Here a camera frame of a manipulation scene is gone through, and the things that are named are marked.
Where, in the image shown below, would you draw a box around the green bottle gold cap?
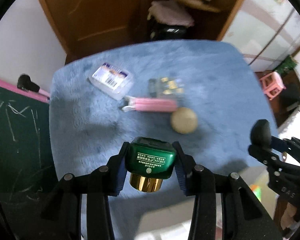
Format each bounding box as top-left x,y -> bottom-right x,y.
125,137 -> 177,193

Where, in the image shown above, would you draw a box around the round gold compact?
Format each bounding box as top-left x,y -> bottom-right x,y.
171,107 -> 198,134

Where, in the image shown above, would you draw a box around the pink hair roller clip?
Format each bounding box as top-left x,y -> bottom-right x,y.
122,96 -> 178,113

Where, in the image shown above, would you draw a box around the clear case yellow stickers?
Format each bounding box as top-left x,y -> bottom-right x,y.
148,77 -> 185,99

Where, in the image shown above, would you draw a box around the colourful rubik's cube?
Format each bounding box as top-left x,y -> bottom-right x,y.
249,184 -> 262,202

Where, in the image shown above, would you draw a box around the pink plastic stool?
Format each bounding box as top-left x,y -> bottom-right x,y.
260,72 -> 286,101

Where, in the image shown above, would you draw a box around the white plastic tray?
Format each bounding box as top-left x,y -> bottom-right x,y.
134,166 -> 277,239

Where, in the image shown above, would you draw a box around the clear box with barcode label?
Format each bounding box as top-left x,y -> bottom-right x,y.
88,63 -> 134,101

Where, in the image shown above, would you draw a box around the white wardrobe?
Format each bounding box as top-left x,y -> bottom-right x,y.
222,0 -> 300,72

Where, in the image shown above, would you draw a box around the black chalkboard knob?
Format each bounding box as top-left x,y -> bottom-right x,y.
17,74 -> 40,93

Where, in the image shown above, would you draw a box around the wooden shelf unit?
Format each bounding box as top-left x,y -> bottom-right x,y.
141,0 -> 244,41

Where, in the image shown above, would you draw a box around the pink folded cloth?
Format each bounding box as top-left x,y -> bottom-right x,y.
147,0 -> 194,27

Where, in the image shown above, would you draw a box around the brown wooden door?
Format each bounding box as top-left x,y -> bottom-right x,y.
39,0 -> 148,63

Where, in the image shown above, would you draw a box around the green chalkboard pink frame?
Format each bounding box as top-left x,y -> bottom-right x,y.
0,80 -> 58,239

